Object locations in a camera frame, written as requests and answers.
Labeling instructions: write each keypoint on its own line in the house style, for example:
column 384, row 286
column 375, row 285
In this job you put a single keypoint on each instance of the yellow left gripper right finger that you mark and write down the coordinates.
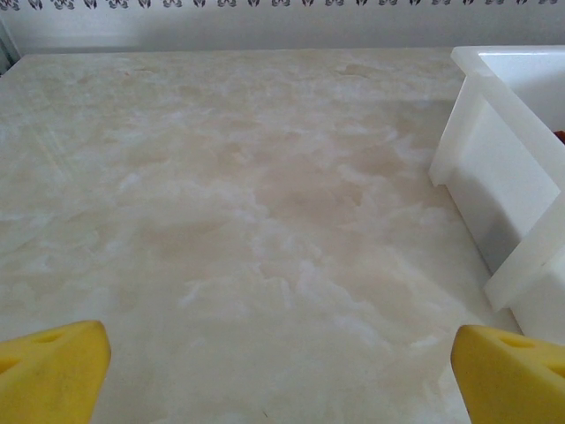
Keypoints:
column 512, row 384

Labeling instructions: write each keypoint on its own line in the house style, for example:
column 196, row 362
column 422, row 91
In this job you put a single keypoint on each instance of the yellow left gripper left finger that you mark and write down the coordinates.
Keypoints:
column 48, row 380

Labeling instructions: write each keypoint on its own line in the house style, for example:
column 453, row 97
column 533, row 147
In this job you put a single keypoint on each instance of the white plastic bin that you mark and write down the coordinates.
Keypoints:
column 494, row 176

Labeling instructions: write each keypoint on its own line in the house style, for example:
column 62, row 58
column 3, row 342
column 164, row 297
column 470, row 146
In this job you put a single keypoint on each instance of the metal frame post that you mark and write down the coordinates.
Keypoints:
column 5, row 53

